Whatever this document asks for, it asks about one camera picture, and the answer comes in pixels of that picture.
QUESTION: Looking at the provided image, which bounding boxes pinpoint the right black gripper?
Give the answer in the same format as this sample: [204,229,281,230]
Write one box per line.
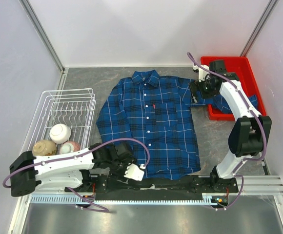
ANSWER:
[188,76,221,103]

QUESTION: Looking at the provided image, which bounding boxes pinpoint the blue plaid shirt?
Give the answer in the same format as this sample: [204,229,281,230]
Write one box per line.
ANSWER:
[95,69,259,180]

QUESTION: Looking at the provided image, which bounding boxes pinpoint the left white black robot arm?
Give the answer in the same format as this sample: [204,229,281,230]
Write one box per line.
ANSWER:
[3,141,144,197]

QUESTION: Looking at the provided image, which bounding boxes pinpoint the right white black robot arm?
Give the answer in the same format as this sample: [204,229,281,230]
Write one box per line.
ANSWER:
[189,60,272,192]

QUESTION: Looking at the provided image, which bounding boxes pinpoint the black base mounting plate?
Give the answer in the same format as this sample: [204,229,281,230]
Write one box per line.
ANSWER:
[73,175,239,199]

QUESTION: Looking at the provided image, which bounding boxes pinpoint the red plastic bin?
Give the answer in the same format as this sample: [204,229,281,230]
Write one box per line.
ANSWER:
[200,56,267,121]

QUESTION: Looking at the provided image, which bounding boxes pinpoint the pink patterned ceramic bowl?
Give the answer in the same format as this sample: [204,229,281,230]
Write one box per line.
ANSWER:
[59,141,81,154]

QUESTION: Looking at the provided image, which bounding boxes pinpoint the white ceramic bowl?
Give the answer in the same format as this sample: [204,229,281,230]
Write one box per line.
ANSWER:
[49,123,71,144]

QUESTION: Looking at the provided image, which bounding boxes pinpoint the beige ceramic bowl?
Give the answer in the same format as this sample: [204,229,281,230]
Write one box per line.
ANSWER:
[32,140,57,156]

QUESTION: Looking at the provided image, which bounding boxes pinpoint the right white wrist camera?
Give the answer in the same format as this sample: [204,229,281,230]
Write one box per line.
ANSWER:
[192,65,209,83]

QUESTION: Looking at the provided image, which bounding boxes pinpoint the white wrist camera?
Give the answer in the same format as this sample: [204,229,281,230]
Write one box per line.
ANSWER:
[192,65,209,83]
[124,163,146,181]

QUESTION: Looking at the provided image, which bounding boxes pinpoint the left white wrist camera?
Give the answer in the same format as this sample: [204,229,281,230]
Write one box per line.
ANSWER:
[124,163,146,181]

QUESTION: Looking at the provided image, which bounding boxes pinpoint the white wire dish rack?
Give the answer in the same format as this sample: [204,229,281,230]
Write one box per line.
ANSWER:
[21,88,96,152]

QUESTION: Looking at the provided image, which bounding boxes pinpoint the aluminium slotted rail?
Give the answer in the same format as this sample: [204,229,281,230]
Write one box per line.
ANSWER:
[30,194,217,206]

